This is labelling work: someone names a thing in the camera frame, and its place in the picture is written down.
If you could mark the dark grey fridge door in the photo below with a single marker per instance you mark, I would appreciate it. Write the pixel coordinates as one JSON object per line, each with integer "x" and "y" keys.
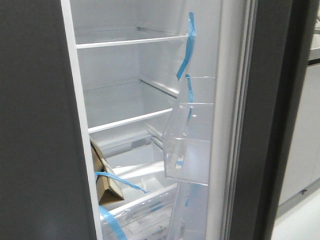
{"x": 263, "y": 53}
{"x": 44, "y": 190}

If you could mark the clear plastic door bin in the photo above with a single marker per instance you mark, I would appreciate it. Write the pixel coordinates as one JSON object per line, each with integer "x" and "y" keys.
{"x": 187, "y": 144}

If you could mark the blue tape on door bin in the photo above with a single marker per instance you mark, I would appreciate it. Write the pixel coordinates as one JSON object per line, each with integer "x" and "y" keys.
{"x": 190, "y": 95}

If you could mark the white fridge interior cabinet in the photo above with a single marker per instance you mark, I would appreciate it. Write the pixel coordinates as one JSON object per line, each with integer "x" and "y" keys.
{"x": 135, "y": 150}

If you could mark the middle glass fridge shelf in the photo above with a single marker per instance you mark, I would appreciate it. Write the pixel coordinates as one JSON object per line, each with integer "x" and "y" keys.
{"x": 114, "y": 106}

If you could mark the glass fridge shelf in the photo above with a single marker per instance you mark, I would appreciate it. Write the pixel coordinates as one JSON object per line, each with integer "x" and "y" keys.
{"x": 114, "y": 106}
{"x": 122, "y": 37}

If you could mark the lower clear door bin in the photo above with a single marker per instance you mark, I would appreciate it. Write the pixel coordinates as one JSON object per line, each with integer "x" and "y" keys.
{"x": 189, "y": 213}

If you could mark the upper glass fridge shelf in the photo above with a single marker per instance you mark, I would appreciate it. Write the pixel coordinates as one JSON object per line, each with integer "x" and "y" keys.
{"x": 122, "y": 37}

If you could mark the blue tape on cardboard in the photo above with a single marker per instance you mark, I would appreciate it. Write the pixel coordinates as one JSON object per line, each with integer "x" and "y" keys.
{"x": 114, "y": 177}

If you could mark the brown cardboard packing piece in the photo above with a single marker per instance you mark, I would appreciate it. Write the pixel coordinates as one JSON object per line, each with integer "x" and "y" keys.
{"x": 108, "y": 190}

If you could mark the upper blue tape strip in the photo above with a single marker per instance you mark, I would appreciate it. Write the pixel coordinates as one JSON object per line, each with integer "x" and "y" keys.
{"x": 189, "y": 48}

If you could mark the blue tape strip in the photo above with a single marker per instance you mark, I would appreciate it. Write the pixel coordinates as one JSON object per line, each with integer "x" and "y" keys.
{"x": 189, "y": 48}
{"x": 113, "y": 223}

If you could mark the clear lower crisper drawer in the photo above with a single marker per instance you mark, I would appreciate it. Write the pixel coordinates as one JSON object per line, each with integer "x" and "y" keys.
{"x": 147, "y": 218}

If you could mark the lower left blue tape strip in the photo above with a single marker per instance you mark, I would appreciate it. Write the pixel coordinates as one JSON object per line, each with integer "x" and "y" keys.
{"x": 113, "y": 223}

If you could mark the white background cabinet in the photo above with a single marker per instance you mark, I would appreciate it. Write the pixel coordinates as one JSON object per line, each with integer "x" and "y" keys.
{"x": 303, "y": 165}

